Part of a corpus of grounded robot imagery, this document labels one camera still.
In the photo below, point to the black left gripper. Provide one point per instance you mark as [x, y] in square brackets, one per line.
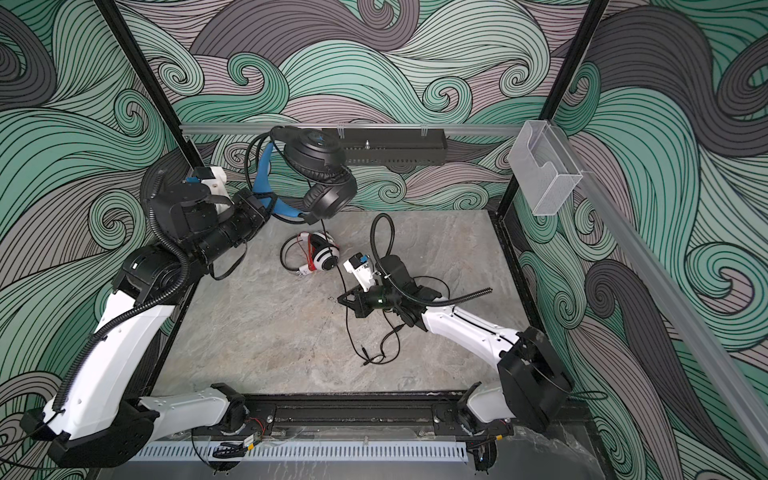
[245, 204]

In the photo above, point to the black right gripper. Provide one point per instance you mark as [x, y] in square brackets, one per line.
[360, 302]

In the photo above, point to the white and black headphones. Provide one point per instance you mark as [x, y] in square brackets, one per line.
[320, 250]

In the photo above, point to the black and blue headphones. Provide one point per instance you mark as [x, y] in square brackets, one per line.
[317, 156]

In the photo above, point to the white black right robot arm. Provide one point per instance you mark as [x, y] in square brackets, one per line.
[532, 383]

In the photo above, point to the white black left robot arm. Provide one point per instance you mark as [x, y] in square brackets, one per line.
[90, 423]

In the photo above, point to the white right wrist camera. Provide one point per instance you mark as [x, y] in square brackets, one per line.
[361, 267]

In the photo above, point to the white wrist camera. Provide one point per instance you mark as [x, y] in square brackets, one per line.
[361, 267]
[213, 183]

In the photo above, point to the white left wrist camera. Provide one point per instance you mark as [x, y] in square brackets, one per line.
[213, 183]

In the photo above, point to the black perforated wall tray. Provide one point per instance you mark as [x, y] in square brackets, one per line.
[396, 148]

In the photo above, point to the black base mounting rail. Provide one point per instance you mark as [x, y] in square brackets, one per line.
[360, 414]

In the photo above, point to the black vertical frame post left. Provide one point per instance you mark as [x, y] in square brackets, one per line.
[128, 44]

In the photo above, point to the black vertical frame post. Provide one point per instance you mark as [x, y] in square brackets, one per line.
[128, 44]
[574, 56]

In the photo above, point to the grey mesh wall holder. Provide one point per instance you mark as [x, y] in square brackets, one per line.
[545, 165]

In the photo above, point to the white slotted cable duct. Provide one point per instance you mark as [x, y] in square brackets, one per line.
[313, 450]

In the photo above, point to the black vertical frame post right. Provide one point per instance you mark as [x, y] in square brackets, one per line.
[574, 56]

